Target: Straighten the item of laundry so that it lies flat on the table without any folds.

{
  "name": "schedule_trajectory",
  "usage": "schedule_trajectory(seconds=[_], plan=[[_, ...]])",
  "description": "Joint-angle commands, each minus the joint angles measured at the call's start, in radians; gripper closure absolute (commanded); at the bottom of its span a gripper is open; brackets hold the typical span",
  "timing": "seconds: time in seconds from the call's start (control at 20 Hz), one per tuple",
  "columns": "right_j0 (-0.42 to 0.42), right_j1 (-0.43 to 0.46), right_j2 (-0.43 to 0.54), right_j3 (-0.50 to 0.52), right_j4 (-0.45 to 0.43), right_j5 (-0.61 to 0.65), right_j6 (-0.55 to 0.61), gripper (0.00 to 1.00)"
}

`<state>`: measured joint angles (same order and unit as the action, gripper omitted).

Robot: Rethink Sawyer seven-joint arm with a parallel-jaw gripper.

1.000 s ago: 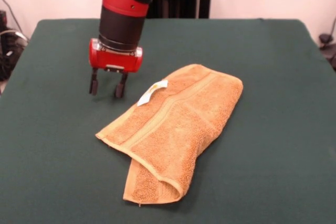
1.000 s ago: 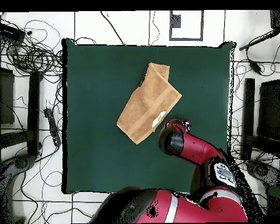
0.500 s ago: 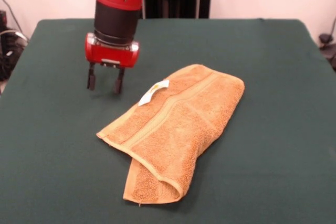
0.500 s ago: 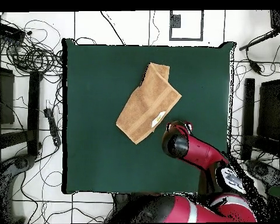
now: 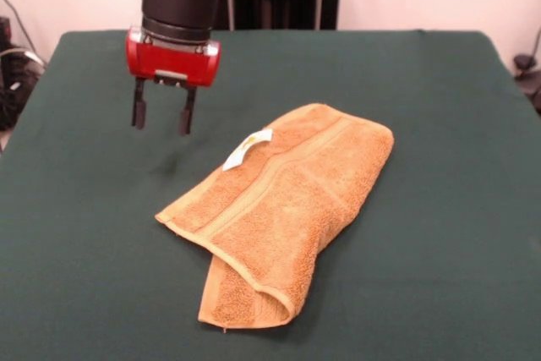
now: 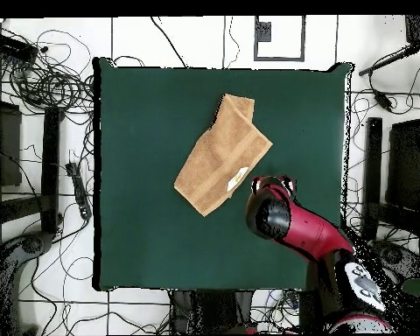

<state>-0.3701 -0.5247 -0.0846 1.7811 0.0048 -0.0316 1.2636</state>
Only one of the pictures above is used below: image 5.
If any orange terry towel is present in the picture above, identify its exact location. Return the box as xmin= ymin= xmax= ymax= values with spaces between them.
xmin=154 ymin=102 xmax=396 ymax=332

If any black equipment pile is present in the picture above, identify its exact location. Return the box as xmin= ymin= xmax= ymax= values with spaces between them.
xmin=0 ymin=16 xmax=47 ymax=132

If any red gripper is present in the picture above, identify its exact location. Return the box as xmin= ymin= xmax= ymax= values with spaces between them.
xmin=124 ymin=25 xmax=222 ymax=137

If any dark green table cloth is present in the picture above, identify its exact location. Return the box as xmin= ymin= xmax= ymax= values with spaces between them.
xmin=0 ymin=29 xmax=541 ymax=361

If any dark grey stand base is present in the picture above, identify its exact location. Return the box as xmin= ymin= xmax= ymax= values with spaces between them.
xmin=512 ymin=53 xmax=541 ymax=115

